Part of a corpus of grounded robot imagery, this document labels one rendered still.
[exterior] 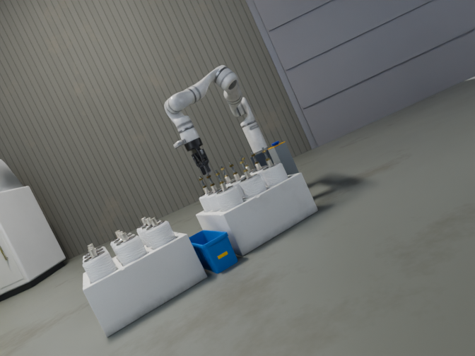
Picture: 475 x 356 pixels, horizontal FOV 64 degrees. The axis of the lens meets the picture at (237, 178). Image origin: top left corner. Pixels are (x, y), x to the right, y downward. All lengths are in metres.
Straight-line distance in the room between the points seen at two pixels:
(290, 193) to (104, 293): 0.79
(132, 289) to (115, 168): 3.31
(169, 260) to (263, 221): 0.40
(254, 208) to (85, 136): 3.46
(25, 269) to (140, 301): 2.74
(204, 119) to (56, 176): 1.87
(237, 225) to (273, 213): 0.16
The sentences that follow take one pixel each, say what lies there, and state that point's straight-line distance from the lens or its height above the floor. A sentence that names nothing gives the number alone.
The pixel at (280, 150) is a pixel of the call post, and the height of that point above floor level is 0.29.
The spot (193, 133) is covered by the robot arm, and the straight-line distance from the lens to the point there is 1.63.
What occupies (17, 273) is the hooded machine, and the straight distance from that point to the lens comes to 4.11.
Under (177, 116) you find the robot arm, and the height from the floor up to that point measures 0.61.
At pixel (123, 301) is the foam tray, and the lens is 1.41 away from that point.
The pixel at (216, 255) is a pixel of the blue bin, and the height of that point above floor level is 0.06.
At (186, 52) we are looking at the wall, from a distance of 4.47.
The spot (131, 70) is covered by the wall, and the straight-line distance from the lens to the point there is 4.59.
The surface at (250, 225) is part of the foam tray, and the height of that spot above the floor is 0.09.
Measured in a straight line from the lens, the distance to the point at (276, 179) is 1.60.
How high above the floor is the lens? 0.40
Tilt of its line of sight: 5 degrees down
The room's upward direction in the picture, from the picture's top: 25 degrees counter-clockwise
